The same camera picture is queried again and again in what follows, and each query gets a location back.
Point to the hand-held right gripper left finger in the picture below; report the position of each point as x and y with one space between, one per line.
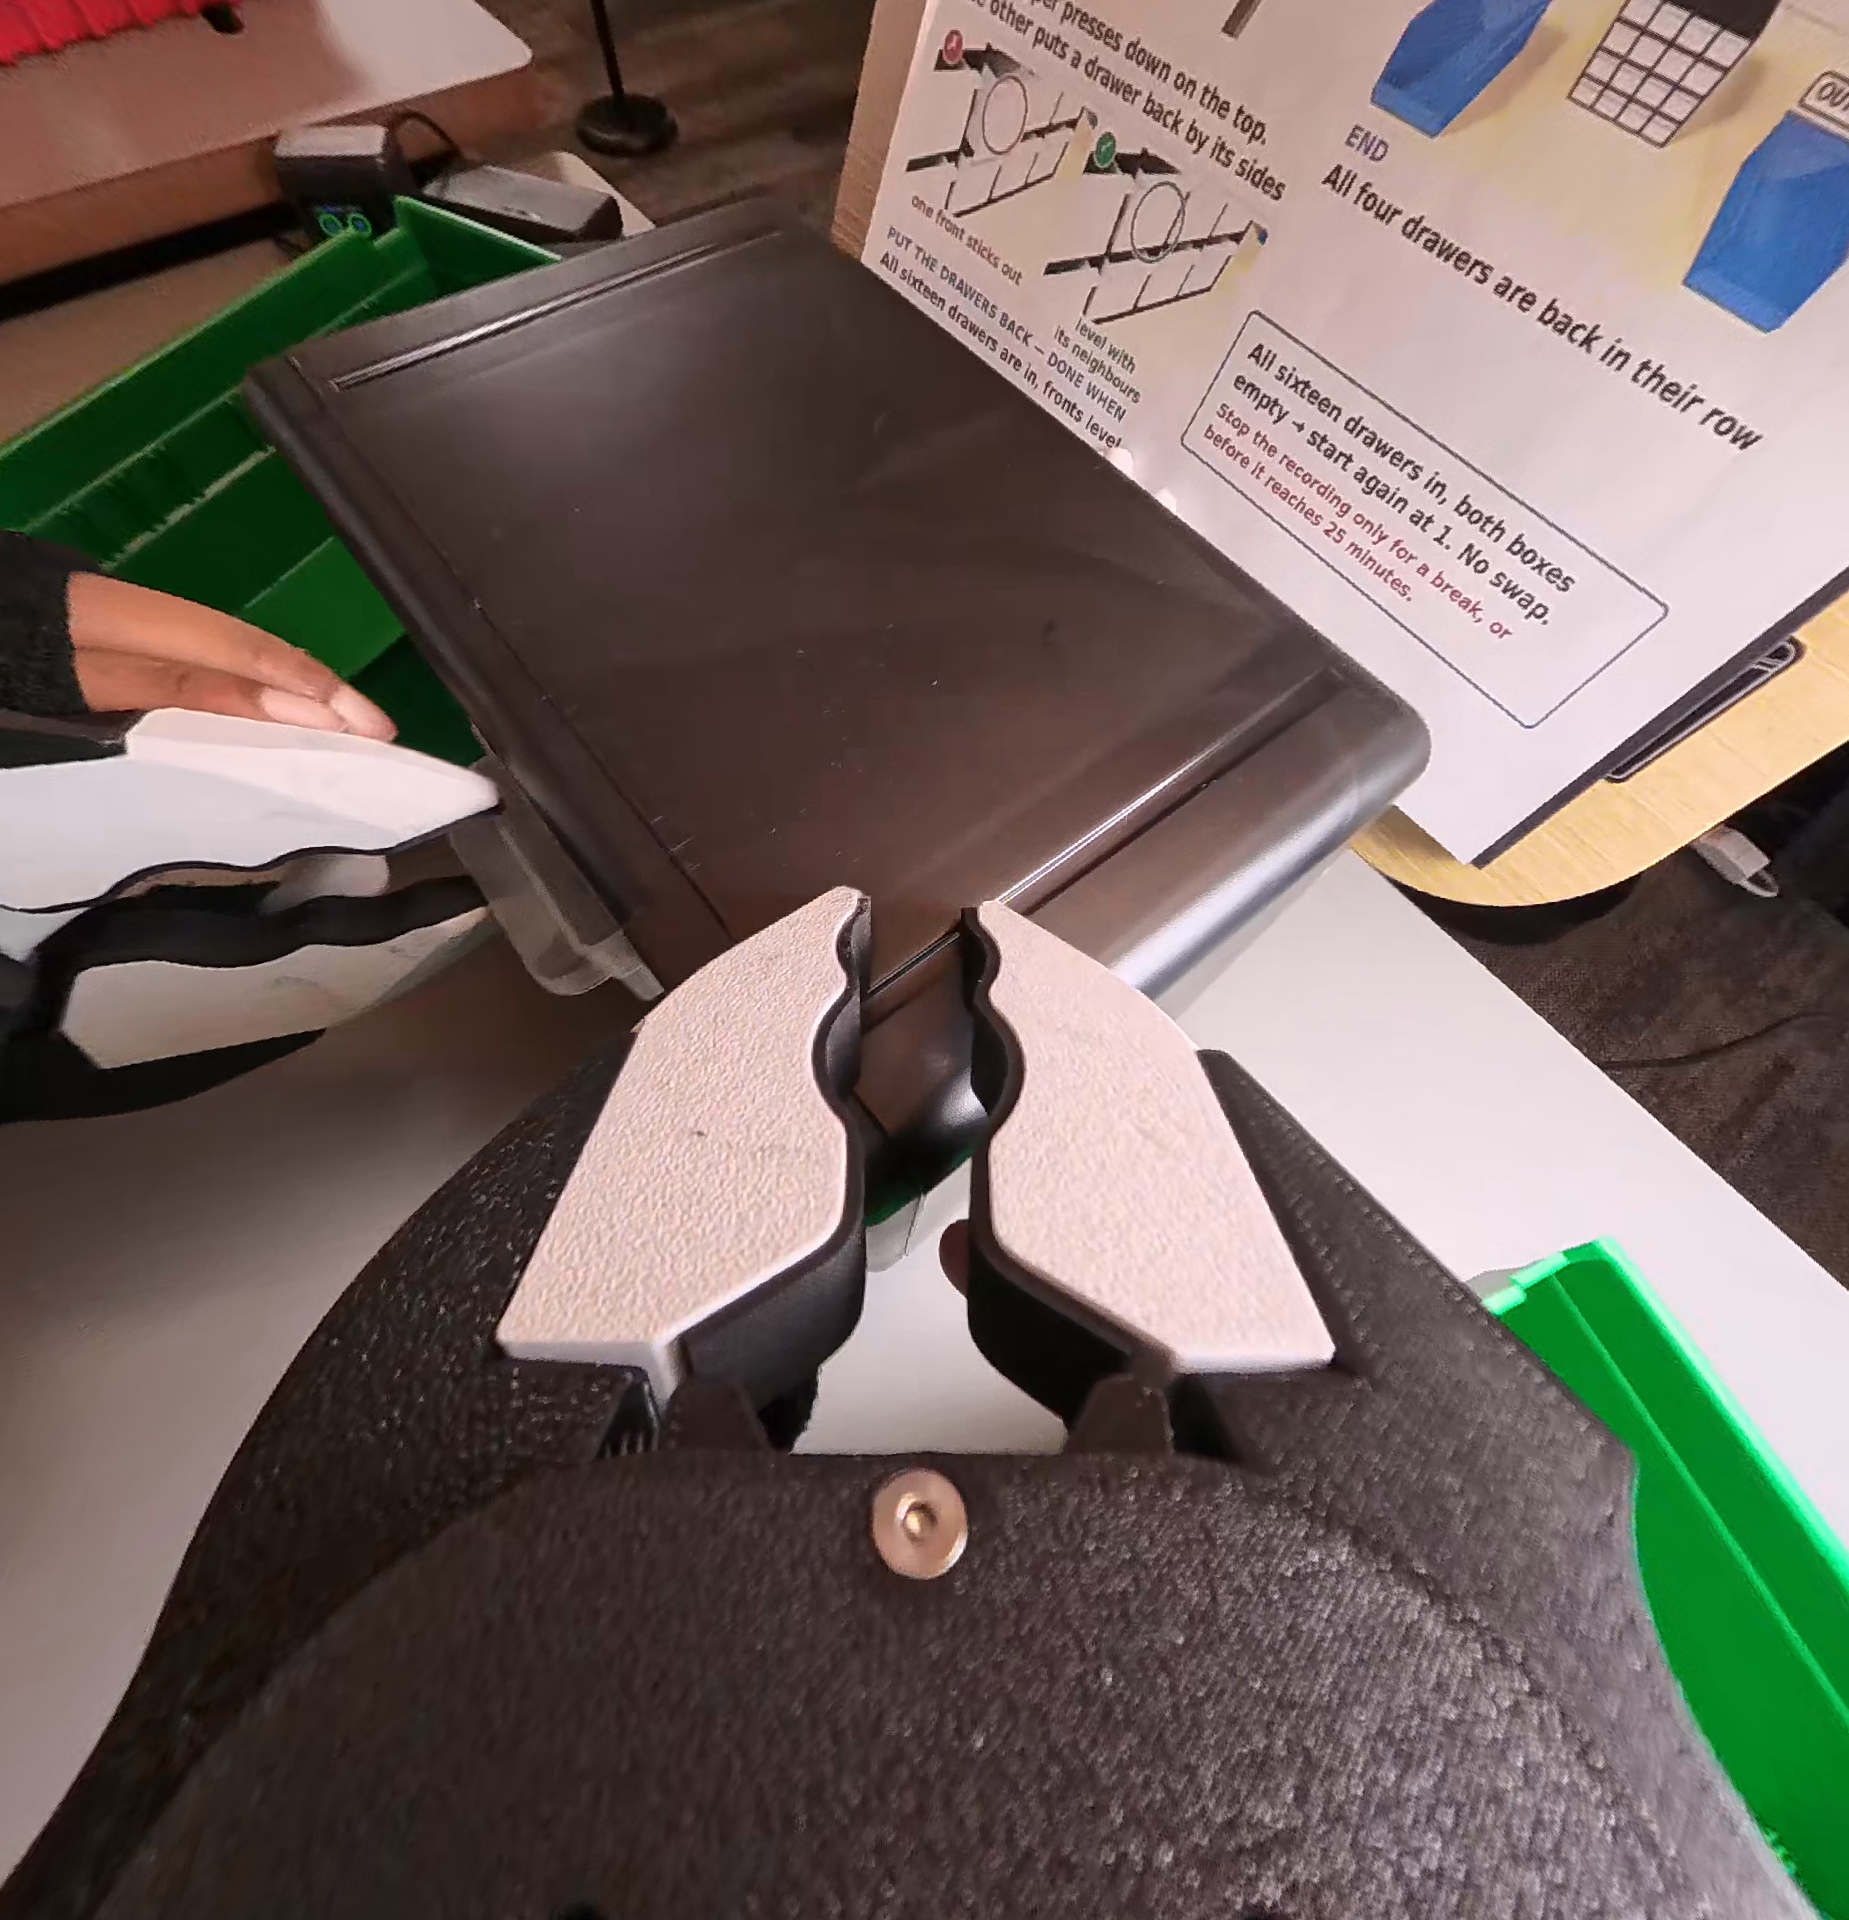
700 1170

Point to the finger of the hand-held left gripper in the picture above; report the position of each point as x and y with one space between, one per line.
251 989
220 801

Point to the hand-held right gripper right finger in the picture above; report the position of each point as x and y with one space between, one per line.
1151 1186

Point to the clear plastic drawer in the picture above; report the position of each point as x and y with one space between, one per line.
566 901

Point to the green plastic bin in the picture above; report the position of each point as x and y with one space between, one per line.
189 450
1721 1501

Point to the black drawer cabinet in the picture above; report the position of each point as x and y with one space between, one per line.
804 601

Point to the person's left forearm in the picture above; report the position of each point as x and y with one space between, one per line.
17 623

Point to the black battery charger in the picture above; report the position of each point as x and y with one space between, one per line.
332 182

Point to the wooden poster board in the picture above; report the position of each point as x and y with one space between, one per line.
1689 794

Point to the black power adapter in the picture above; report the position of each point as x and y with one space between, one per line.
519 201

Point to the wood edged side table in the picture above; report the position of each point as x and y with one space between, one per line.
265 104

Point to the large red ribbed bin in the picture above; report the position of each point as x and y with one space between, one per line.
84 30

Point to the printed instruction poster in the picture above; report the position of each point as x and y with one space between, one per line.
1463 375

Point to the black board bracket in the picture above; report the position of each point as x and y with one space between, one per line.
1706 712

